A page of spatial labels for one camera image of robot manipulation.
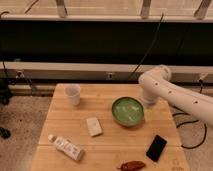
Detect white tube bottle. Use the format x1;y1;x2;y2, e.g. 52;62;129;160
48;134;84;161

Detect dried red chili pepper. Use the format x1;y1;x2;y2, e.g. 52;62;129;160
119;161;146;171

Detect black smartphone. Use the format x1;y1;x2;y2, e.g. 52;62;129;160
146;135;167;162

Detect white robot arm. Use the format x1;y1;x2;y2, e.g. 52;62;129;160
138;65;213;126

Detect wooden table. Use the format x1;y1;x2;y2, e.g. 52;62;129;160
30;84;190;171

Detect green ceramic bowl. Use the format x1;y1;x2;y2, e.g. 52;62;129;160
111;97;144;127

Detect translucent plastic cup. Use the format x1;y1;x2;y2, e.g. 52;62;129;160
64;84;81;106

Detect black cables on floor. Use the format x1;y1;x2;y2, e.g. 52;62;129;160
172;111;209;150

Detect black object on floor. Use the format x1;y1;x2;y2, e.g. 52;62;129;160
0;127;11;139

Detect black cable on wall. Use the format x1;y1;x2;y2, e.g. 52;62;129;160
125;13;165;83

